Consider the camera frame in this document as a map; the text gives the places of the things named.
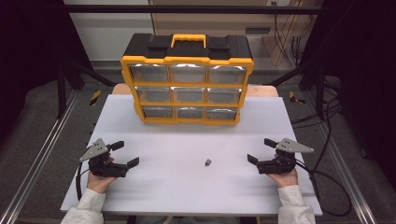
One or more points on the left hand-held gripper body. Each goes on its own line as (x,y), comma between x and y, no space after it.
(104,168)

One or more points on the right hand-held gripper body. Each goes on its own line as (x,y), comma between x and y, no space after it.
(277,166)

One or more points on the small grey metal part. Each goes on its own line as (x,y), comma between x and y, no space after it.
(208,162)

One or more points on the clear plastic drawer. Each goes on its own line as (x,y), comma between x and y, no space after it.
(221,113)

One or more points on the yellow black organizer case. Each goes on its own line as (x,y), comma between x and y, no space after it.
(190,49)

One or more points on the person's right hand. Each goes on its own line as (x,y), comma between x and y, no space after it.
(286,179)

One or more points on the person's left hand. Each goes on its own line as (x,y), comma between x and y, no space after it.
(98,183)

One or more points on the black metal stand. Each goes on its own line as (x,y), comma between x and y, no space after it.
(320,90)
(61,90)

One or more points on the set of clear organizer bins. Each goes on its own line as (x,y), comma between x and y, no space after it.
(188,73)

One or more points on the black curtain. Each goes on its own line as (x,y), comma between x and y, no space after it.
(31,46)
(367,77)

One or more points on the black horizontal bar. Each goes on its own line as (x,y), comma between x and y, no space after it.
(193,9)

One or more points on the aluminium floor rail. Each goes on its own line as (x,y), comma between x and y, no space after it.
(37,155)
(339,161)

